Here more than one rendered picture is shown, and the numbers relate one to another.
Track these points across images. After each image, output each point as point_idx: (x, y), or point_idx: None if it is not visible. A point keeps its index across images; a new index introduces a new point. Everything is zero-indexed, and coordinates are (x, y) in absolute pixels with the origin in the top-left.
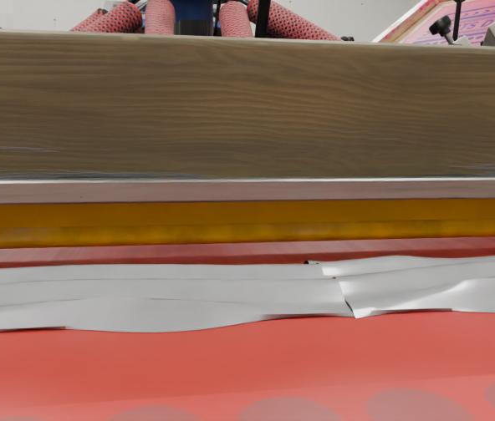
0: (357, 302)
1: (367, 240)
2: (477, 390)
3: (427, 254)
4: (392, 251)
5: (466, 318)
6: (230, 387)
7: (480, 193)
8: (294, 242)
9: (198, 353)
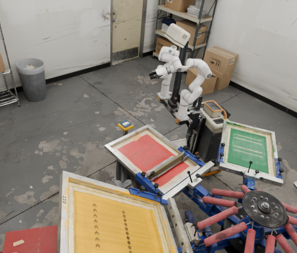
0: (160, 163)
1: (165, 173)
2: (155, 160)
3: None
4: None
5: (156, 164)
6: (160, 158)
7: None
8: (168, 171)
9: (162, 159)
